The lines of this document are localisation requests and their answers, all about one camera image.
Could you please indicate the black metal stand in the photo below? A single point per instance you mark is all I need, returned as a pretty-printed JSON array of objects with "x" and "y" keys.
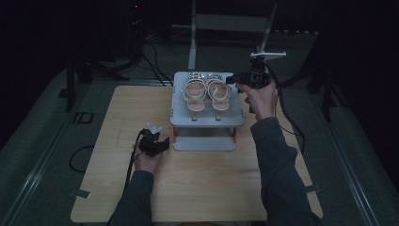
[
  {"x": 323, "y": 88},
  {"x": 81, "y": 75}
]

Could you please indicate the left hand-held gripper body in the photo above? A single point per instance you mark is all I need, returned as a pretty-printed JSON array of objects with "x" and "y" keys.
[{"x": 151, "y": 139}]

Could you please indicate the grey tape strip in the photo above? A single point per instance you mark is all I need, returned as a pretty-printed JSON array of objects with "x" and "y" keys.
[
  {"x": 80, "y": 193},
  {"x": 313, "y": 188}
]

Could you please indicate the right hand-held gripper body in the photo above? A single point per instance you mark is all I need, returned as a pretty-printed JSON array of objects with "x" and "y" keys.
[{"x": 257, "y": 73}]

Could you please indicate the person's right hand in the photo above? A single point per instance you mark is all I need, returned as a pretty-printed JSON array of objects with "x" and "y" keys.
[{"x": 262, "y": 102}]

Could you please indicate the white two-tier shoe rack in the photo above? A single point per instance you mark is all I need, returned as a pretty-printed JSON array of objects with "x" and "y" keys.
[{"x": 207, "y": 125}]

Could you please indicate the person's left hand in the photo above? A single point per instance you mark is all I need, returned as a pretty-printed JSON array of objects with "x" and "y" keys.
[{"x": 147, "y": 163}]

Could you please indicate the beige jewelled slingback sandal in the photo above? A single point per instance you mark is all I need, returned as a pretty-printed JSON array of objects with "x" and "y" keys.
[
  {"x": 194, "y": 94},
  {"x": 219, "y": 93}
]

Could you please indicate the white metal stand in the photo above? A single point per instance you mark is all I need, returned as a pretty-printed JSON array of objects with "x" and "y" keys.
[{"x": 230, "y": 23}]

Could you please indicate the power strip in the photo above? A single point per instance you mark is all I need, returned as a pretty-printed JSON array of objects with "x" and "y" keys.
[{"x": 295, "y": 31}]

